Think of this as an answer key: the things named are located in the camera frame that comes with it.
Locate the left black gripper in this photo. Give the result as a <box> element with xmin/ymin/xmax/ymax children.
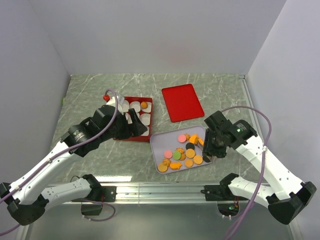
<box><xmin>100</xmin><ymin>107</ymin><xmax>148</xmax><ymax>143</ymax></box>

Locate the swirl cookie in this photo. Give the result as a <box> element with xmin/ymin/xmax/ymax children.
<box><xmin>140</xmin><ymin>101</ymin><xmax>148</xmax><ymax>109</ymax></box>
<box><xmin>185</xmin><ymin>133</ymin><xmax>191</xmax><ymax>141</ymax></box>
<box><xmin>162</xmin><ymin>158</ymin><xmax>171</xmax><ymax>167</ymax></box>

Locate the pink round cookie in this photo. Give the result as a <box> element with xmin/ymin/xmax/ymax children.
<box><xmin>163</xmin><ymin>150</ymin><xmax>173</xmax><ymax>159</ymax></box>
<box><xmin>178</xmin><ymin>134</ymin><xmax>187</xmax><ymax>143</ymax></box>

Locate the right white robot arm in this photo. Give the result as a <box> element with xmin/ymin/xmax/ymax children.
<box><xmin>201</xmin><ymin>111</ymin><xmax>317</xmax><ymax>225</ymax></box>

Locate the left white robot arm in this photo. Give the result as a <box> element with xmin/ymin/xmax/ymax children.
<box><xmin>0</xmin><ymin>104</ymin><xmax>148</xmax><ymax>226</ymax></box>

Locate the black sandwich cookie right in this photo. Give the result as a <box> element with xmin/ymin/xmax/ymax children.
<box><xmin>202</xmin><ymin>155</ymin><xmax>211</xmax><ymax>163</ymax></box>

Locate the black sandwich cookie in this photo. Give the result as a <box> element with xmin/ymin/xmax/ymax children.
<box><xmin>185</xmin><ymin>142</ymin><xmax>195</xmax><ymax>150</ymax></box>
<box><xmin>202</xmin><ymin>155</ymin><xmax>211</xmax><ymax>163</ymax></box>

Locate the dotted round biscuit right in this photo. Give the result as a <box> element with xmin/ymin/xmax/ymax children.
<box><xmin>193</xmin><ymin>155</ymin><xmax>203</xmax><ymax>165</ymax></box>

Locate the dotted round biscuit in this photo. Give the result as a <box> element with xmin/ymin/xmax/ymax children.
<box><xmin>193</xmin><ymin>155</ymin><xmax>203</xmax><ymax>165</ymax></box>
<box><xmin>185</xmin><ymin>148</ymin><xmax>196</xmax><ymax>159</ymax></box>
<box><xmin>157</xmin><ymin>162</ymin><xmax>168</xmax><ymax>173</ymax></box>

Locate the dotted round biscuit middle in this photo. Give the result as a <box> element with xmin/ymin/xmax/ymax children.
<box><xmin>185</xmin><ymin>148</ymin><xmax>196</xmax><ymax>159</ymax></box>

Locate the black sandwich cookie upper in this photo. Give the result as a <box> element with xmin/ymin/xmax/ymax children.
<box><xmin>185</xmin><ymin>142</ymin><xmax>195</xmax><ymax>150</ymax></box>

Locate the plain orange round cookie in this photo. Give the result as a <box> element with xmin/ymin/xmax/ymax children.
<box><xmin>184</xmin><ymin>159</ymin><xmax>194</xmax><ymax>168</ymax></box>

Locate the red cookie box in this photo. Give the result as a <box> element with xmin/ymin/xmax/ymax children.
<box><xmin>122</xmin><ymin>96</ymin><xmax>153</xmax><ymax>143</ymax></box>

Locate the green round cookie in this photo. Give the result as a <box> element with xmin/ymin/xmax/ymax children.
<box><xmin>172</xmin><ymin>151</ymin><xmax>182</xmax><ymax>160</ymax></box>

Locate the lilac plastic tray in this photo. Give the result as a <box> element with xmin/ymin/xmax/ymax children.
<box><xmin>150</xmin><ymin>125</ymin><xmax>209</xmax><ymax>175</ymax></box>

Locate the dotted round biscuit left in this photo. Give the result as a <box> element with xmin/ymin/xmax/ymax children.
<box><xmin>157</xmin><ymin>162</ymin><xmax>168</xmax><ymax>173</ymax></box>

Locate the red box lid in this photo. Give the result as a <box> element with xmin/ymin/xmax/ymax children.
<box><xmin>161</xmin><ymin>83</ymin><xmax>205</xmax><ymax>123</ymax></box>

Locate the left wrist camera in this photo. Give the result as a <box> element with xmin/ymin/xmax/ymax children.
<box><xmin>103</xmin><ymin>94</ymin><xmax>125</xmax><ymax>114</ymax></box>

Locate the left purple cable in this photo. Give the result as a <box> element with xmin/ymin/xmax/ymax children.
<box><xmin>0</xmin><ymin>89</ymin><xmax>123</xmax><ymax>235</ymax></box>

